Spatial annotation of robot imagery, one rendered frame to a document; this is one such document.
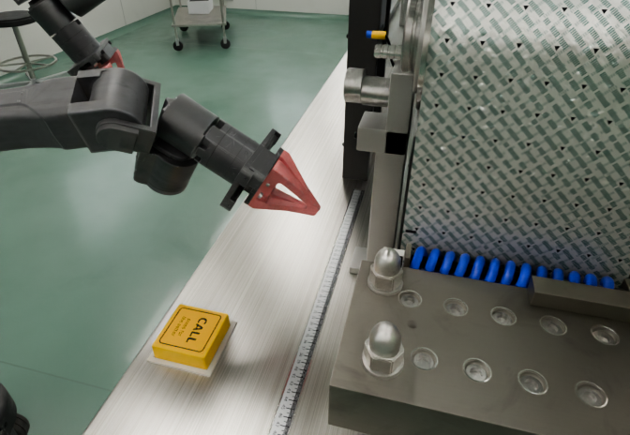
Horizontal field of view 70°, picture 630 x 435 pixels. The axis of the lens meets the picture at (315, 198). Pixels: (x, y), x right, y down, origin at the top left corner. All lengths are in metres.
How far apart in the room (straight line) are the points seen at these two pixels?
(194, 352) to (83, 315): 1.48
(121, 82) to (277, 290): 0.34
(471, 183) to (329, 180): 0.45
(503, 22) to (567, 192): 0.18
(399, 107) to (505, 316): 0.25
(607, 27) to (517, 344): 0.28
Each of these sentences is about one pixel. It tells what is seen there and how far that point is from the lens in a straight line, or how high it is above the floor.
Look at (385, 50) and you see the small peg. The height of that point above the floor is 1.24.
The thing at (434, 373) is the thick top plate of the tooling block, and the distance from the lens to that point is 0.42.
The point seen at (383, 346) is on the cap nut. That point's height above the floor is 1.06.
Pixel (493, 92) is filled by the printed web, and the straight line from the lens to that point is 0.44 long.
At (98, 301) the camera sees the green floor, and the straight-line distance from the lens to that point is 2.06.
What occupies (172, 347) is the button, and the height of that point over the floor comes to 0.92.
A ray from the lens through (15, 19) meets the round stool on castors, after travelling 4.00.
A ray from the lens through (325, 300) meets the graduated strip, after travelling 0.64.
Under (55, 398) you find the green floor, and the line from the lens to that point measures 1.82.
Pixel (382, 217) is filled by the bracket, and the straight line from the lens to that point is 0.61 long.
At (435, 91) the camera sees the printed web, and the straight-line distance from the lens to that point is 0.44.
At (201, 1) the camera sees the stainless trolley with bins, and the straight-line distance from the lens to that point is 5.42.
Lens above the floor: 1.37
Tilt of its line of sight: 34 degrees down
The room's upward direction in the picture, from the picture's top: straight up
